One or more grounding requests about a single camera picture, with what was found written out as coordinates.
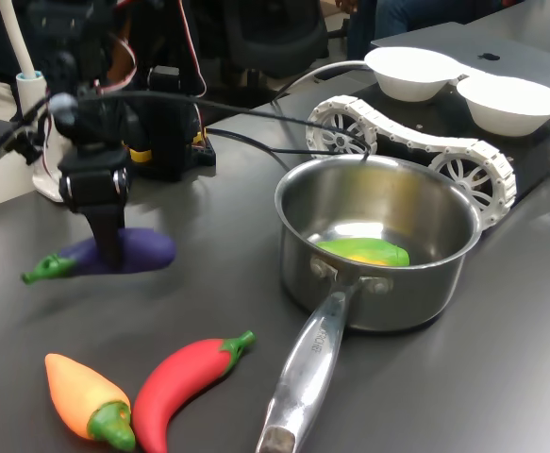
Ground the purple toy aubergine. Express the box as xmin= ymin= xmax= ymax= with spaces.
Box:
xmin=22 ymin=227 xmax=177 ymax=285

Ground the person's hand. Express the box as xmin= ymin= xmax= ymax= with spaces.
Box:
xmin=107 ymin=21 xmax=139 ymax=89

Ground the black and yellow clamp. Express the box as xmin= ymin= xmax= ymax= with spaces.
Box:
xmin=125 ymin=112 xmax=156 ymax=166

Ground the pale grey putty lump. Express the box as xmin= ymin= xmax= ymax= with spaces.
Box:
xmin=49 ymin=92 xmax=78 ymax=127

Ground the red toy chilli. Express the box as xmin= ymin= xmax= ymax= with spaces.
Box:
xmin=131 ymin=329 xmax=258 ymax=453

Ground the orange toy carrot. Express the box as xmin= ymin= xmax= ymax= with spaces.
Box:
xmin=43 ymin=352 xmax=138 ymax=452

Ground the black office chair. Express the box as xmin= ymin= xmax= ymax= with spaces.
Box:
xmin=217 ymin=0 xmax=330 ymax=91

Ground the yellow green toy corn cob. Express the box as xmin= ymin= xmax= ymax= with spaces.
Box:
xmin=315 ymin=238 xmax=411 ymax=268

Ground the small white-tracked vehicle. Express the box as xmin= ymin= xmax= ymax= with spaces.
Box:
xmin=302 ymin=60 xmax=550 ymax=232

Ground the white bowl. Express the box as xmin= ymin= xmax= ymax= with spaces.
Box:
xmin=456 ymin=75 xmax=550 ymax=138
xmin=363 ymin=45 xmax=467 ymax=103

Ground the white post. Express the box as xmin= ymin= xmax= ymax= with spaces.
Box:
xmin=0 ymin=0 xmax=68 ymax=204

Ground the steel pan with long handle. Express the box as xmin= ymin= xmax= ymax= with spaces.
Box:
xmin=255 ymin=155 xmax=486 ymax=453

